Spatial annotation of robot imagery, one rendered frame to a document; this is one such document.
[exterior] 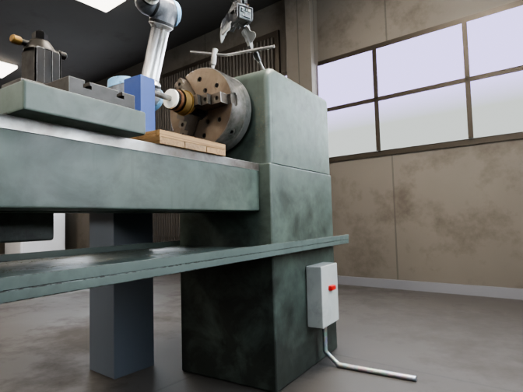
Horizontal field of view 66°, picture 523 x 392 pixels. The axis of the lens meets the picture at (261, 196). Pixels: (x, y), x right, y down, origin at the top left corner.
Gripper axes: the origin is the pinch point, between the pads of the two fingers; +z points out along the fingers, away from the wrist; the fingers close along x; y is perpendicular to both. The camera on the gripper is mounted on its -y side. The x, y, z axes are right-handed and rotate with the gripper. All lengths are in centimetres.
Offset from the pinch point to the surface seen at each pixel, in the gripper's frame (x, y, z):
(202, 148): -23, 19, 45
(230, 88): -6.7, 7.5, 19.7
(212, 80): -10.3, 0.2, 15.3
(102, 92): -57, 36, 38
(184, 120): -20.0, -3.6, 30.8
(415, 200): 229, -86, 52
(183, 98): -23.2, 2.8, 24.9
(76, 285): -64, 51, 80
